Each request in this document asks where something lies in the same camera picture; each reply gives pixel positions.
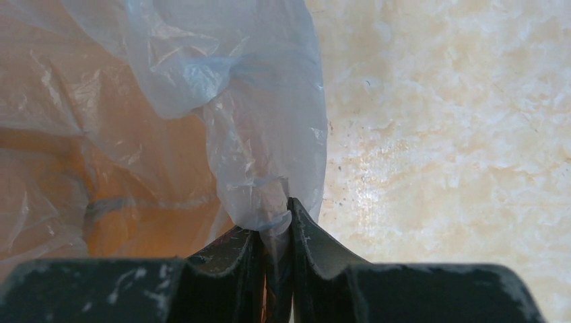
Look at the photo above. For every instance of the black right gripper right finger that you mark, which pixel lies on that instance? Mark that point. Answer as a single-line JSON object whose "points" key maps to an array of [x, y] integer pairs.
{"points": [[332, 284]]}

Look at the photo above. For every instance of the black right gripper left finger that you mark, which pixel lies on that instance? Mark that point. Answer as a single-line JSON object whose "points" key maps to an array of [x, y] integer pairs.
{"points": [[222, 282]]}

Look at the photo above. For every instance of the orange plastic bin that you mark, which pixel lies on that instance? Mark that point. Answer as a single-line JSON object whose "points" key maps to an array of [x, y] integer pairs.
{"points": [[88, 166]]}

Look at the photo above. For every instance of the light blue trash bag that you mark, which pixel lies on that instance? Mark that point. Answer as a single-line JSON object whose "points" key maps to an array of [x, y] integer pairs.
{"points": [[252, 70]]}

